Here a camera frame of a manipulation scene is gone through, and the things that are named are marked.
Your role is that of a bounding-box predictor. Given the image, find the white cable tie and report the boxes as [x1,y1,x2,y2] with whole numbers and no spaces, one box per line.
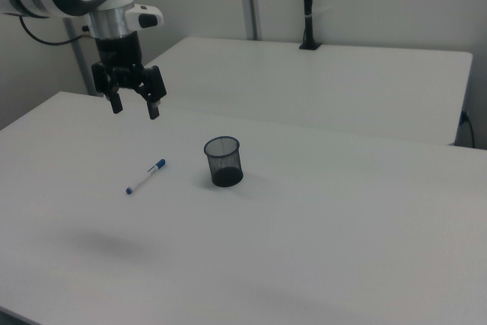
[304,6,333,19]

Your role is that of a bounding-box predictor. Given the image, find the slim aluminium frame post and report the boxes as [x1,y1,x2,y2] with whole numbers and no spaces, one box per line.
[62,17,97,97]

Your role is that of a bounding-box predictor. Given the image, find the black pole with clamp base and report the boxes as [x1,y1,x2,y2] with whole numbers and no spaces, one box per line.
[298,0,323,51]

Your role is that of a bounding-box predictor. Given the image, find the white marker with blue cap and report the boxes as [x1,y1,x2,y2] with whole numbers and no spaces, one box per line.
[125,158,167,196]

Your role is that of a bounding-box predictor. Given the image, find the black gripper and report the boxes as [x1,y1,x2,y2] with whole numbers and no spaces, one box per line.
[91,31,168,121]

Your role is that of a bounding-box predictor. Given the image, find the black mesh pen cup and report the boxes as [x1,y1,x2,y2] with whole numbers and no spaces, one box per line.
[203,135,245,189]

